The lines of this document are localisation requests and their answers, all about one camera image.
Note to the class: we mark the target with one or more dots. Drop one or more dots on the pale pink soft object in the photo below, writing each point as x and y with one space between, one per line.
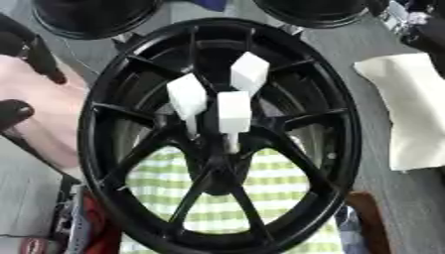
40 109

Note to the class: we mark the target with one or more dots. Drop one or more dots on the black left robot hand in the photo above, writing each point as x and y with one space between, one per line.
40 53

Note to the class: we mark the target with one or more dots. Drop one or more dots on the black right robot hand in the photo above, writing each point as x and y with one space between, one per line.
434 39

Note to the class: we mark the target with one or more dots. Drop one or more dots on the black spoked wheel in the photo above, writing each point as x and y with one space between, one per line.
104 139

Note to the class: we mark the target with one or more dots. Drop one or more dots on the black round wheel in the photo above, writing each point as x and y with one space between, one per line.
313 11
92 16

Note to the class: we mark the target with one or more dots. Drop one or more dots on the red and grey bag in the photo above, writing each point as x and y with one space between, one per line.
95 225

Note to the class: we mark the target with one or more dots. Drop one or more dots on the white cloth sheet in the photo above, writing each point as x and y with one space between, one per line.
411 105

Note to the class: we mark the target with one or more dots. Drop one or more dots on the brown wooden chair part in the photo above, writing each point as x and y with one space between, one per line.
368 221

